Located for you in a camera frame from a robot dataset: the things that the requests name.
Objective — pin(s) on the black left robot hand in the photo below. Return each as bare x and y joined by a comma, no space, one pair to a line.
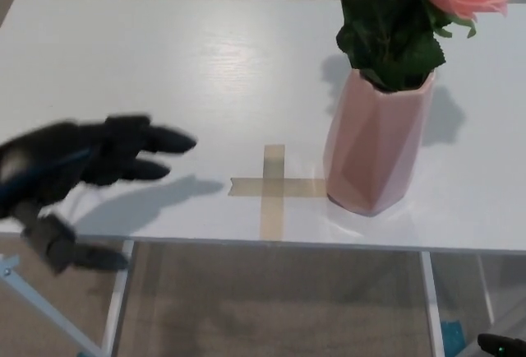
49,155

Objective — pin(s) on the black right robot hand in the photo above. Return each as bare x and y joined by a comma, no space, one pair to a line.
501,346

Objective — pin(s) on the pink artificial rose bouquet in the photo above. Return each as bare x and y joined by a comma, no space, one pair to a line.
390,32

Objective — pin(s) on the pink faceted ceramic vase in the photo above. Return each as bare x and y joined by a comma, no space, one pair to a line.
370,159

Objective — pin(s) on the teal floor tape piece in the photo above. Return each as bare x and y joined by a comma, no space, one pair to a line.
454,338

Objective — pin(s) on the thin grey table leg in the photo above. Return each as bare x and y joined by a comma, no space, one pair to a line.
487,291

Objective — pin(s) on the white table leg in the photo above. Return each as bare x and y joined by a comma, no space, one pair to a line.
431,312
119,291

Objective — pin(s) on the long tan masking tape strip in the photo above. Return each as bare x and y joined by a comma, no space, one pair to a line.
272,217

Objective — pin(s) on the notched tan masking tape strip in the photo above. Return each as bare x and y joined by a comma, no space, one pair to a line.
304,187

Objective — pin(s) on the light blue metal stand frame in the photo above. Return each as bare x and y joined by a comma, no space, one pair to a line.
33,303

